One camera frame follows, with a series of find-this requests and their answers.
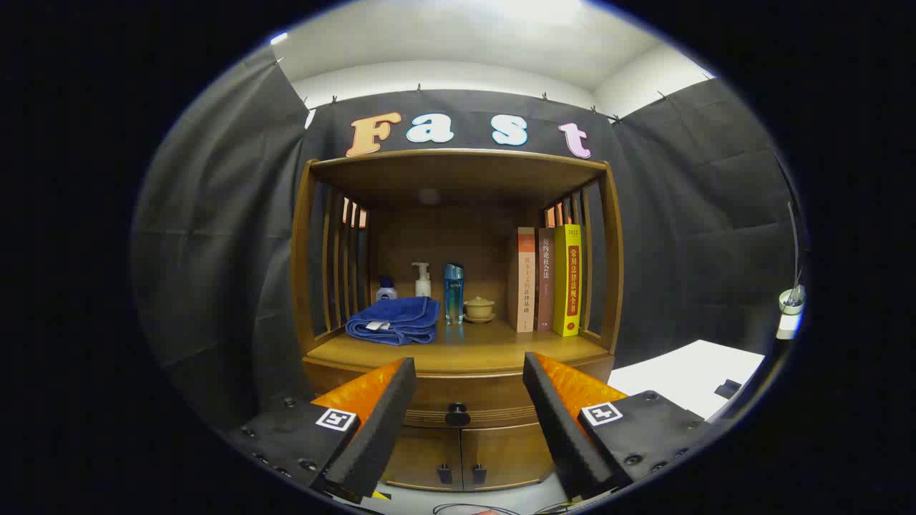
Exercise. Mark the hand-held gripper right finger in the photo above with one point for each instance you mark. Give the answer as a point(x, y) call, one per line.
point(558, 429)

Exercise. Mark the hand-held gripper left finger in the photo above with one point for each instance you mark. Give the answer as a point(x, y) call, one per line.
point(379, 429)

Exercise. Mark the wooden drawer with black knob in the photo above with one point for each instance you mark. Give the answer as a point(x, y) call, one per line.
point(465, 393)

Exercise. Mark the wooden cabinet door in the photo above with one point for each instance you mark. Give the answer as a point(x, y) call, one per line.
point(422, 450)
point(508, 450)

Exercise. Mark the wooden countertop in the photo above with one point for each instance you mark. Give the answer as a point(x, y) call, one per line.
point(486, 350)

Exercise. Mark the wooden cabinet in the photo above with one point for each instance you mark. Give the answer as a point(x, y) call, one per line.
point(458, 179)

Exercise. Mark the folded blue towel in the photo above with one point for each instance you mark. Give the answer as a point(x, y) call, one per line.
point(401, 318)

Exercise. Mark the small white blue-capped bottle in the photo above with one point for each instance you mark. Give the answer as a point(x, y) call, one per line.
point(386, 292)

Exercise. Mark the yellow book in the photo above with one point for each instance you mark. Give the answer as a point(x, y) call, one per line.
point(567, 286)

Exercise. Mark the beige lidded teacup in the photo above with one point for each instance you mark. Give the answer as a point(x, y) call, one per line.
point(479, 309)

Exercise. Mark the brown book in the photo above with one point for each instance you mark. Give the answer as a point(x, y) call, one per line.
point(545, 286)

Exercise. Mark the beige book with orange band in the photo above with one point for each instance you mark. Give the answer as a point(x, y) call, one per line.
point(522, 286)

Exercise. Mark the white pump bottle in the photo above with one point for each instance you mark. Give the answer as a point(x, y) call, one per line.
point(423, 286)

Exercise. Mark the clear blue bottle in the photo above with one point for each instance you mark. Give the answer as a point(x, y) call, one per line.
point(453, 297)

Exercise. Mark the black backdrop cloth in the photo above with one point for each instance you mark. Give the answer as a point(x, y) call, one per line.
point(215, 250)

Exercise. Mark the small white device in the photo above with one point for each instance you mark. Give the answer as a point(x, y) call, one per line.
point(791, 300)

